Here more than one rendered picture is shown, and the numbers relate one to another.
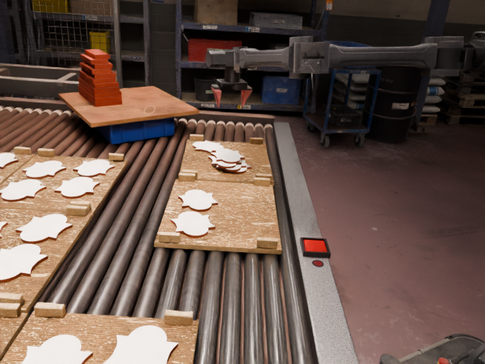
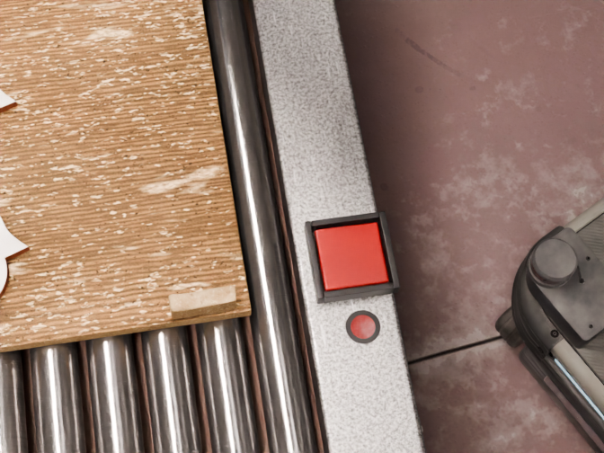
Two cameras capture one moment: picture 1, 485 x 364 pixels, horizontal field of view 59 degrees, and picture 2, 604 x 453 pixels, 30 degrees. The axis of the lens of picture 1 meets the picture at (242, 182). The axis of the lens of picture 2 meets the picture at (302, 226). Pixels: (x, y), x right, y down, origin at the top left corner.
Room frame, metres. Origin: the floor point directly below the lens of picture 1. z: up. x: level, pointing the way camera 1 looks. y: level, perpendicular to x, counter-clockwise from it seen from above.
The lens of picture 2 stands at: (0.68, -0.08, 1.89)
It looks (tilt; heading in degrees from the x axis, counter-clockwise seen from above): 68 degrees down; 345
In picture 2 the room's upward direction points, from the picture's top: 7 degrees clockwise
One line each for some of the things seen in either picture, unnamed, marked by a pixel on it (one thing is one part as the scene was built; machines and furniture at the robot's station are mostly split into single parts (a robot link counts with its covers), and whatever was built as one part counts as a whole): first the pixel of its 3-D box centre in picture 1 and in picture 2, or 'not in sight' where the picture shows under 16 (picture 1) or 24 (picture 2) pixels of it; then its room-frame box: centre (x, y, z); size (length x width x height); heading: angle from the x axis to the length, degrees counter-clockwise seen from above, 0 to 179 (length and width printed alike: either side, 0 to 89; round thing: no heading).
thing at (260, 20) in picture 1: (275, 20); not in sight; (5.69, -0.26, 1.16); 0.60 x 0.40 x 0.15; 101
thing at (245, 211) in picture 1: (221, 211); (35, 135); (1.18, 0.06, 0.93); 0.41 x 0.35 x 0.02; 2
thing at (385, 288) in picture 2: (315, 247); (350, 257); (1.02, -0.22, 0.92); 0.08 x 0.08 x 0.02; 1
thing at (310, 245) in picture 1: (315, 248); (350, 257); (1.02, -0.22, 0.92); 0.06 x 0.06 x 0.01; 1
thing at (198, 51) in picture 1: (213, 49); not in sight; (5.61, 0.49, 0.78); 0.66 x 0.45 x 0.28; 99
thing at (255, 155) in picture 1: (226, 160); not in sight; (1.60, 0.07, 0.93); 0.41 x 0.35 x 0.02; 4
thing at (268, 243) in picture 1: (267, 243); (203, 302); (0.99, -0.08, 0.95); 0.06 x 0.02 x 0.03; 92
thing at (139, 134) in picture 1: (130, 120); not in sight; (1.90, 0.54, 0.97); 0.31 x 0.31 x 0.10; 37
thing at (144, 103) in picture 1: (127, 103); not in sight; (1.96, 0.57, 1.03); 0.50 x 0.50 x 0.02; 37
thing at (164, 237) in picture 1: (169, 237); not in sight; (0.98, 0.19, 0.95); 0.06 x 0.02 x 0.03; 92
